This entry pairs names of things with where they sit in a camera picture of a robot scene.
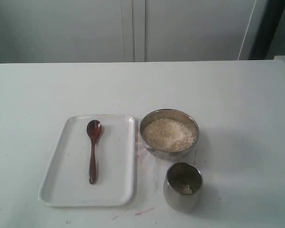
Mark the brown wooden spoon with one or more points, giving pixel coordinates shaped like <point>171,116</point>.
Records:
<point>94,129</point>

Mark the white rice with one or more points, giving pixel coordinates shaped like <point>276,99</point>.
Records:
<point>169,135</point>

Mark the wide steel rice bowl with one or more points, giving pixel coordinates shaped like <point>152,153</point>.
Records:
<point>168,114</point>

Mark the small steel cup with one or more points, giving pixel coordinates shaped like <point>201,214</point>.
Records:
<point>183,186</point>

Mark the white rectangular plastic tray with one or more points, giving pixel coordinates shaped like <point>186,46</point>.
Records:
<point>66,184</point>

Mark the white cabinet in background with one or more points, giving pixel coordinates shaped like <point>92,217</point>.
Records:
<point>48,31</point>

